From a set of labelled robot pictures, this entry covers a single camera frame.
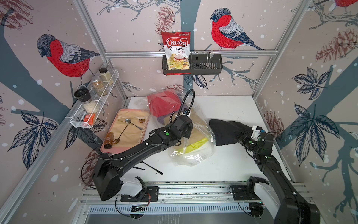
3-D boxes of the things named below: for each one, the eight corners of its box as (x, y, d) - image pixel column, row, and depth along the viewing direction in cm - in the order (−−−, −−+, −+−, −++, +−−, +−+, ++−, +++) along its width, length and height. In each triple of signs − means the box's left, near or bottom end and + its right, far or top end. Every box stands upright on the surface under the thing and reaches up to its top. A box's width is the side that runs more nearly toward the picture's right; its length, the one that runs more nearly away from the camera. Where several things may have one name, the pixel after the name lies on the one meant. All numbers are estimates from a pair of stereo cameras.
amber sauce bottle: (105, 149, 91) (103, 147, 89) (107, 134, 98) (105, 132, 96) (112, 148, 92) (111, 146, 89) (114, 133, 99) (112, 131, 96)
